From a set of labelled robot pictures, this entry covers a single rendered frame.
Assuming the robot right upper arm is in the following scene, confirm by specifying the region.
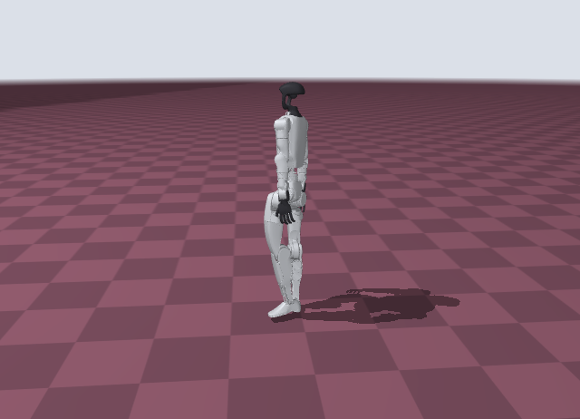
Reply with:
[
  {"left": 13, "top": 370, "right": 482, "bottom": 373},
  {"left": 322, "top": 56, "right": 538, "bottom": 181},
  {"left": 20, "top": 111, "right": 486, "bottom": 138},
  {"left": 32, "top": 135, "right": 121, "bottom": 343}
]
[{"left": 304, "top": 120, "right": 308, "bottom": 160}]

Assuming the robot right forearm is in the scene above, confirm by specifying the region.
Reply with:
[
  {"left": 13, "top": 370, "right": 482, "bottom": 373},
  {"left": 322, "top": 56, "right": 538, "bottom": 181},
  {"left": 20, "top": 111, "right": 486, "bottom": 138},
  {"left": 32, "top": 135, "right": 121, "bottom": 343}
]
[{"left": 297, "top": 158, "right": 308, "bottom": 190}]

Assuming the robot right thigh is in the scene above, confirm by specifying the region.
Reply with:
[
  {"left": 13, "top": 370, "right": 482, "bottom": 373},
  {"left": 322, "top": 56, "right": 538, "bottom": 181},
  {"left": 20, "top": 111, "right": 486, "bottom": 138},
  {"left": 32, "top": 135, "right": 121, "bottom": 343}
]
[{"left": 285, "top": 192, "right": 306, "bottom": 258}]

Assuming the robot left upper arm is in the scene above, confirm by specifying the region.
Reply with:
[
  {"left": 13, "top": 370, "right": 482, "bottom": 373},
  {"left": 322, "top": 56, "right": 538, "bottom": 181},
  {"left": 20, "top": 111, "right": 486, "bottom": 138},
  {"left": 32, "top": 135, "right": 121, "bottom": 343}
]
[{"left": 274, "top": 118, "right": 291, "bottom": 162}]

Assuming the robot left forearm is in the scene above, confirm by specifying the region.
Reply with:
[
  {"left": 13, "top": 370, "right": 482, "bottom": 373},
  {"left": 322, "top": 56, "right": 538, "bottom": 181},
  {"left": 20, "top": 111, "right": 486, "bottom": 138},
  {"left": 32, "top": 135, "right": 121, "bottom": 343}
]
[{"left": 275, "top": 154, "right": 289, "bottom": 199}]

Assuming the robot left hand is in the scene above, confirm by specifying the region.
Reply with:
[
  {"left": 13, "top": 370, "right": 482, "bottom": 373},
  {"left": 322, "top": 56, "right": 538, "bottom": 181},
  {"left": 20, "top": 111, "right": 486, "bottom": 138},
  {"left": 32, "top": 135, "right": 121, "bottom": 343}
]
[{"left": 275, "top": 190, "right": 295, "bottom": 225}]

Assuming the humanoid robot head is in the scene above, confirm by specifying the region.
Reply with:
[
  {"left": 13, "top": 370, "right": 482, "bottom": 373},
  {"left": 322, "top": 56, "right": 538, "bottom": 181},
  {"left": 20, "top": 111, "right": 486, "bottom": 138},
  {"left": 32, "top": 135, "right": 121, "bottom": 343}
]
[{"left": 279, "top": 82, "right": 305, "bottom": 117}]

